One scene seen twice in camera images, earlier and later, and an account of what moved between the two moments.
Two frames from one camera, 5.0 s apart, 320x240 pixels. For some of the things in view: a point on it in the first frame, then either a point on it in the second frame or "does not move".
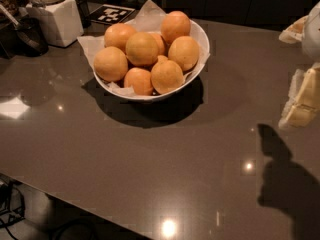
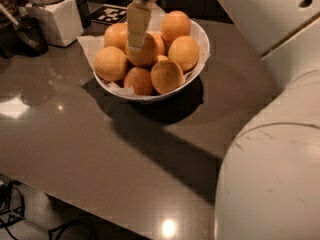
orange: [185, 51] does not move
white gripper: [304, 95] → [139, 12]
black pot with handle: [24, 38] does not move
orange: [142, 49] does not move
